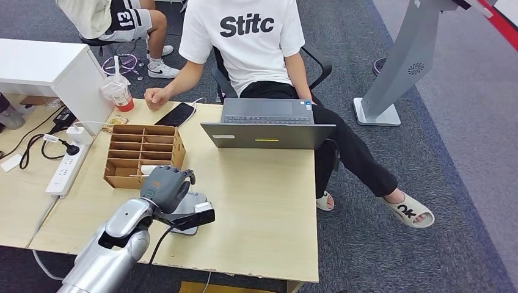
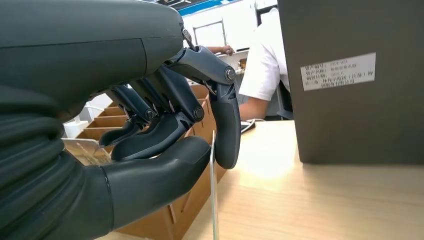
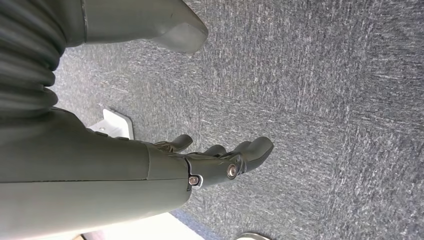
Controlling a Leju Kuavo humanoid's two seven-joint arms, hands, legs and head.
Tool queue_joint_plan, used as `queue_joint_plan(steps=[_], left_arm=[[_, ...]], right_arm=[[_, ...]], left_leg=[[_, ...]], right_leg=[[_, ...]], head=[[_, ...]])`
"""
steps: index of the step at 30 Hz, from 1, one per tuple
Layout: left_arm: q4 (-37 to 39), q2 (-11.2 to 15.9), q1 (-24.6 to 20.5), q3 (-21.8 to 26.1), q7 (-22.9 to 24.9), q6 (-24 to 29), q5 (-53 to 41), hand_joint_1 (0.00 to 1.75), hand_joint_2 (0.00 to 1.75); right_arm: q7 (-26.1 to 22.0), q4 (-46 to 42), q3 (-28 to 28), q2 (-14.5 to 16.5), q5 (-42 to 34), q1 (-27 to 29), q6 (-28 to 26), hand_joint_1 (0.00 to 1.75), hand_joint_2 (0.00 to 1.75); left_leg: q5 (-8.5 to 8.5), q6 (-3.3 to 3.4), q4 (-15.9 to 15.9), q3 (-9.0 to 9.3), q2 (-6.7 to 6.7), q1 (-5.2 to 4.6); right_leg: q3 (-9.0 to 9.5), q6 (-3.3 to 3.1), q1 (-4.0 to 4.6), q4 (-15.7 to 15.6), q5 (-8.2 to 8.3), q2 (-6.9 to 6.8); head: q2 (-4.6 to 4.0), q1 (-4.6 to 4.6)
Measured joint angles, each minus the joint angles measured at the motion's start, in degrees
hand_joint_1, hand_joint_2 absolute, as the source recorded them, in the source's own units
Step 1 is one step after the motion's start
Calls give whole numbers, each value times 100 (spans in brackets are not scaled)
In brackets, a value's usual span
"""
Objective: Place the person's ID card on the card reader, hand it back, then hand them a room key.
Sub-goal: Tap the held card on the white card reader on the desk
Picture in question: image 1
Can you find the grey card reader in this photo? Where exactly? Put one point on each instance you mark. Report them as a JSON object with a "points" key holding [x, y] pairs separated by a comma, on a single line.
{"points": [[196, 198]]}

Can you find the white cabinet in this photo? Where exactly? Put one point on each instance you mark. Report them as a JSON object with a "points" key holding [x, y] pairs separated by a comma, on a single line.
{"points": [[40, 62]]}

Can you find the person's right forearm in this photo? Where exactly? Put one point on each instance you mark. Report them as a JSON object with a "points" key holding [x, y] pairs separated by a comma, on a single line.
{"points": [[186, 79]]}

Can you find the grey open laptop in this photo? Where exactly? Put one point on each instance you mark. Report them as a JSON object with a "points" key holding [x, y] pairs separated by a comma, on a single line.
{"points": [[267, 137]]}

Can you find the white power strip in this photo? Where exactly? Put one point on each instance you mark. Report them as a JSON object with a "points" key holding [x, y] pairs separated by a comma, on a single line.
{"points": [[64, 172]]}

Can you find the beige slipper with black print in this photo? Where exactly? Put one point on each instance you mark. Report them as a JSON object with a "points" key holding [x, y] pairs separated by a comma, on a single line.
{"points": [[406, 212]]}

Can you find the person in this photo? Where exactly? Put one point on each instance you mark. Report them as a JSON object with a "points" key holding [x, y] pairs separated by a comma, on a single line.
{"points": [[247, 52], [81, 16]]}

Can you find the black office chair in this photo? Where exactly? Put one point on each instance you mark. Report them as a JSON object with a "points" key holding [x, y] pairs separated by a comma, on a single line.
{"points": [[220, 81]]}

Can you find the plastic cup with red drink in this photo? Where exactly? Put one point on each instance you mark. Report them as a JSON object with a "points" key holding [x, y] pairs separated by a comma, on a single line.
{"points": [[117, 95]]}

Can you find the yellowish snack wrapper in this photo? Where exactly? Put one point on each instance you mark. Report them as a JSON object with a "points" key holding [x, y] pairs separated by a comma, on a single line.
{"points": [[116, 120]]}

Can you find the white drinking straw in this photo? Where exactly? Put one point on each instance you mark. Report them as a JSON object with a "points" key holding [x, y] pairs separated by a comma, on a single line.
{"points": [[116, 66]]}

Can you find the brown cardboard box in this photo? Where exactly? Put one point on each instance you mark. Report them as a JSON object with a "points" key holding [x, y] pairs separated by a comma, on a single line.
{"points": [[38, 100]]}

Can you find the black power brick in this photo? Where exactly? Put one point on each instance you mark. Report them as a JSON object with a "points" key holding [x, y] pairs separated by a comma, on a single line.
{"points": [[64, 118]]}

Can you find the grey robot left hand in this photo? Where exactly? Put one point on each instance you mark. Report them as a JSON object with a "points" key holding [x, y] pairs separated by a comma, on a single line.
{"points": [[166, 188]]}

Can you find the white charger adapter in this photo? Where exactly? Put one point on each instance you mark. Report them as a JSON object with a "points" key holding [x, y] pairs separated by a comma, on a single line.
{"points": [[79, 135]]}

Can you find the person's right hand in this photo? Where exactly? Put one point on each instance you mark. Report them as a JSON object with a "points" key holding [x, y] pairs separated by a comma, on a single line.
{"points": [[158, 98]]}

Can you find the grey kiosk stand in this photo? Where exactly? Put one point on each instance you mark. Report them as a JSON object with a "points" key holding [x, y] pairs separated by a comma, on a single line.
{"points": [[408, 48]]}

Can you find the yellow wooden board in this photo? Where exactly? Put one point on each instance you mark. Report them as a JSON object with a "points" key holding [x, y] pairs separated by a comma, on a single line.
{"points": [[214, 288]]}

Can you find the dark round base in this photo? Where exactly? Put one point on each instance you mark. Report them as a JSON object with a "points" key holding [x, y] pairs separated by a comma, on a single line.
{"points": [[377, 67]]}

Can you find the plain beige slipper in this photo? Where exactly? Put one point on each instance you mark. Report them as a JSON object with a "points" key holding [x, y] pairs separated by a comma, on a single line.
{"points": [[323, 203]]}

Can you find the black smartphone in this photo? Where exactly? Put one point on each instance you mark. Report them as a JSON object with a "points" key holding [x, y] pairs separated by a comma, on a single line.
{"points": [[176, 115]]}

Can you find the wooden compartment organizer box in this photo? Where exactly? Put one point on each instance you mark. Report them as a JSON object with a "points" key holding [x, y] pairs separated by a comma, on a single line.
{"points": [[121, 180]]}

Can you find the grey dark object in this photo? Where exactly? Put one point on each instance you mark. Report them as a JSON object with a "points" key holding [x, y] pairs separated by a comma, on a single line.
{"points": [[11, 117]]}

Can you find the red and white panel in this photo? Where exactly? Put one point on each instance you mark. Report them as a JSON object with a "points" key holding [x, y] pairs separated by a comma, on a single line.
{"points": [[501, 26]]}

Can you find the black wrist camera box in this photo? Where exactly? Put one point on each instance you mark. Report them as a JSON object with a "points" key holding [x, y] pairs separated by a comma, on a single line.
{"points": [[198, 218]]}

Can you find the clear plastic wrap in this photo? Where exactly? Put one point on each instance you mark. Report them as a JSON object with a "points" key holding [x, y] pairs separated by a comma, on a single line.
{"points": [[54, 104]]}

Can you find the white paper label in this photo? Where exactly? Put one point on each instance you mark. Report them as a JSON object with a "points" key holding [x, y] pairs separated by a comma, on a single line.
{"points": [[11, 163]]}

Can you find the person's left forearm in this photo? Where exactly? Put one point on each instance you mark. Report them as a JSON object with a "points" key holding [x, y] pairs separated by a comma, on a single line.
{"points": [[298, 79]]}

